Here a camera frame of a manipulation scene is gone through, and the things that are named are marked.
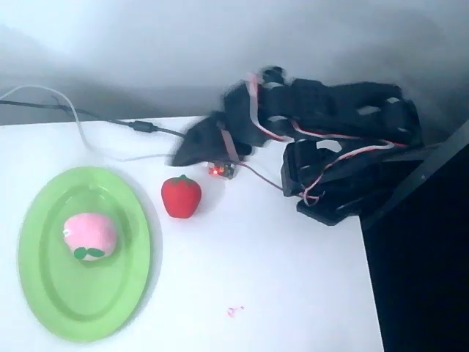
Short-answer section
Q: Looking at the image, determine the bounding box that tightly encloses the pink plush peach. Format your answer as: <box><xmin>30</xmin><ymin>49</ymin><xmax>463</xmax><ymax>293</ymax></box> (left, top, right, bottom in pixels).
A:
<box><xmin>61</xmin><ymin>213</ymin><xmax>119</xmax><ymax>262</ymax></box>

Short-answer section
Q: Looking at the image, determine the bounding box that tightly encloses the green oval plastic plate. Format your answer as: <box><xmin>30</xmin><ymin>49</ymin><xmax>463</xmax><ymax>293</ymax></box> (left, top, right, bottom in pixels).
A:
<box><xmin>17</xmin><ymin>166</ymin><xmax>152</xmax><ymax>344</ymax></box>

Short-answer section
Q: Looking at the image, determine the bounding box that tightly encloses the controller board with red LED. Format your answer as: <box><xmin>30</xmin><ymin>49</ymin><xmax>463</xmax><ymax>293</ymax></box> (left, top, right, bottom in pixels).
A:
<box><xmin>206</xmin><ymin>160</ymin><xmax>237</xmax><ymax>181</ymax></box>

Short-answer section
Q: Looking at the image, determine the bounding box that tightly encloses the red toy strawberry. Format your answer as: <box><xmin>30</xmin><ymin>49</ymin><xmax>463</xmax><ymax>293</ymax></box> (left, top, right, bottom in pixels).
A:
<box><xmin>160</xmin><ymin>174</ymin><xmax>203</xmax><ymax>220</ymax></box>

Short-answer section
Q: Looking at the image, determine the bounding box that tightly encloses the black power cable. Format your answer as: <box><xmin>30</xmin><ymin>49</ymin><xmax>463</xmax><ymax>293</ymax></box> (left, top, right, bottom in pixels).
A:
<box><xmin>0</xmin><ymin>98</ymin><xmax>186</xmax><ymax>139</ymax></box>

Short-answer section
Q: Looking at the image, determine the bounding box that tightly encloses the white USB cable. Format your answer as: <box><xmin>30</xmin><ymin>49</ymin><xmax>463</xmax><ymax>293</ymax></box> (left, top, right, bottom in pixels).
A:
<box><xmin>0</xmin><ymin>85</ymin><xmax>173</xmax><ymax>163</ymax></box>

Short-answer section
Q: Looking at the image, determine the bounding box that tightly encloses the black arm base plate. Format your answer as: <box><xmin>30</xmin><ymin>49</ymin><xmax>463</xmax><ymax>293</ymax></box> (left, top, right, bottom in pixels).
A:
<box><xmin>295</xmin><ymin>183</ymin><xmax>363</xmax><ymax>227</ymax></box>

